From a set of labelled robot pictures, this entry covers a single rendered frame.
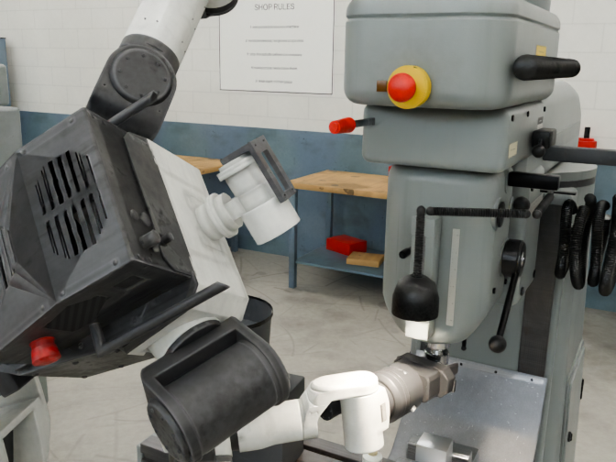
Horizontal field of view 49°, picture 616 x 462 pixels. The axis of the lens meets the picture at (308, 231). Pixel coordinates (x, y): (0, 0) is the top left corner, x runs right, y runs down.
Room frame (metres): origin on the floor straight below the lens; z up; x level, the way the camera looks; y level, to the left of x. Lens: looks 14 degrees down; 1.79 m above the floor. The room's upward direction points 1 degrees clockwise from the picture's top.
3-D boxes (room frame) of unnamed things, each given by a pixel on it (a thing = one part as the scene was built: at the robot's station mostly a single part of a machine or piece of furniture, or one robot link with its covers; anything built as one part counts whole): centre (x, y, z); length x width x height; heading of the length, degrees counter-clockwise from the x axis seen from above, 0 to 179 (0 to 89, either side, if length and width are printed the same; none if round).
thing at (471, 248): (1.18, -0.25, 1.47); 0.21 x 0.19 x 0.32; 62
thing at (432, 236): (1.08, -0.20, 1.45); 0.04 x 0.04 x 0.21; 62
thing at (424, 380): (1.11, -0.19, 1.23); 0.13 x 0.12 x 0.10; 48
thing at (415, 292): (0.98, -0.17, 1.45); 0.07 x 0.07 x 0.06
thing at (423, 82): (0.97, -0.14, 1.76); 0.06 x 0.02 x 0.06; 62
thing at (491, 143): (1.21, -0.27, 1.68); 0.34 x 0.24 x 0.10; 152
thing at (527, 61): (1.14, -0.39, 1.79); 0.45 x 0.04 x 0.04; 152
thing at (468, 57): (1.19, -0.25, 1.81); 0.47 x 0.26 x 0.16; 152
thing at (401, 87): (0.95, -0.13, 1.76); 0.04 x 0.03 x 0.04; 62
